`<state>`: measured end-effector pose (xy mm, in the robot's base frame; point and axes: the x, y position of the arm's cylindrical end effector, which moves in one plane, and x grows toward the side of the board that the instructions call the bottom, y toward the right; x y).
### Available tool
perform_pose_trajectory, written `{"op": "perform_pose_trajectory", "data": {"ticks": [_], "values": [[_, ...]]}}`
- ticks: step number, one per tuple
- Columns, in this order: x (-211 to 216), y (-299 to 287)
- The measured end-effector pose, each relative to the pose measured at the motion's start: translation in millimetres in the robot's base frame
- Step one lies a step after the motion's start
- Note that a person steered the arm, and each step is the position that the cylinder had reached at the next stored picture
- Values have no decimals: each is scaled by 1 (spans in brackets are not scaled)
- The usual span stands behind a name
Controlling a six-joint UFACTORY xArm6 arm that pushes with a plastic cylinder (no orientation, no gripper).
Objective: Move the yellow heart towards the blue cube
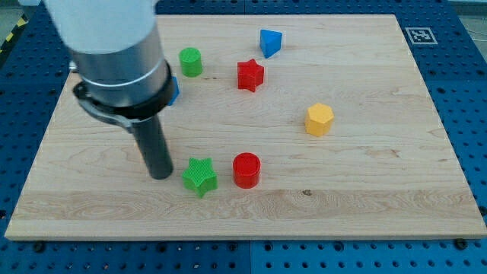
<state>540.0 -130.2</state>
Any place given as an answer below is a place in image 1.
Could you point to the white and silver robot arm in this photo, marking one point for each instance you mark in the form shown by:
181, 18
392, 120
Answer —
116, 47

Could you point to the blue cube block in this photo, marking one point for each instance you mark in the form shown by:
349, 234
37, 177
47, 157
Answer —
176, 91

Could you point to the red cylinder block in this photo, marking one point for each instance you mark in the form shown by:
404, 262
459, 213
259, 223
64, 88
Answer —
246, 170

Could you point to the light wooden board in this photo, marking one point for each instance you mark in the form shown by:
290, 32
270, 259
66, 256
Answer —
385, 170

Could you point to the green star block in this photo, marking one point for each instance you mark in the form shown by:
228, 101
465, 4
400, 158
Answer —
200, 176

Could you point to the red star block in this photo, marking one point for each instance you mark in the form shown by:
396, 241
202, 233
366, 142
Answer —
250, 75

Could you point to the yellow hexagon block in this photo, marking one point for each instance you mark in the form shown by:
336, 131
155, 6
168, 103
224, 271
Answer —
319, 119

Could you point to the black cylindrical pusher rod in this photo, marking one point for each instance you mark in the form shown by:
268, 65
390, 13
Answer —
152, 144

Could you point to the green cylinder block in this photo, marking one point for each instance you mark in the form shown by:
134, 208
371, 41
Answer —
190, 62

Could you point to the blue triangle block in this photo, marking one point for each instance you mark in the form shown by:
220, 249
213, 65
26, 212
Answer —
270, 42

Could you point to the white fiducial marker tag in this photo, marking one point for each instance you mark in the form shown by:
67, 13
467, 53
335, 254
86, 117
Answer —
421, 36

